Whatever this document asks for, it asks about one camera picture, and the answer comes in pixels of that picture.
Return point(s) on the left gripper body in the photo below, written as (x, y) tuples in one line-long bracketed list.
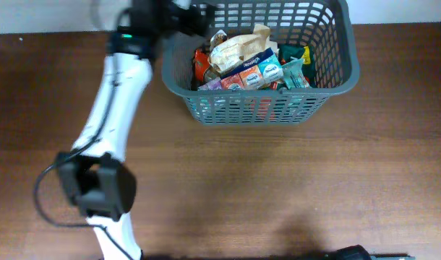
[(197, 25)]

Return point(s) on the orange spaghetti pasta packet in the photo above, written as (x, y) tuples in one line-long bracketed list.
[(202, 65)]

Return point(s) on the beige brown snack bag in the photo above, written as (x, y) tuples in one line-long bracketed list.
[(218, 36)]

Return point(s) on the beige paper bag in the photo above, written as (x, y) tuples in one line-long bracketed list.
[(238, 48)]

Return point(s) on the Kleenex tissue multipack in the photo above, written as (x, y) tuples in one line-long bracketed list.
[(255, 73)]

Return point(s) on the green Nescafe coffee bag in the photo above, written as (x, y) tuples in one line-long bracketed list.
[(288, 53)]

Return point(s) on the small light green packet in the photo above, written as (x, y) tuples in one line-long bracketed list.
[(293, 75)]

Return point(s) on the grey plastic basket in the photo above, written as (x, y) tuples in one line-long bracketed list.
[(324, 26)]

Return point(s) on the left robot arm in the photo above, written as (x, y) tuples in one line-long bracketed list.
[(93, 175)]

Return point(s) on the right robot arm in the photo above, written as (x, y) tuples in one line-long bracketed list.
[(360, 253)]

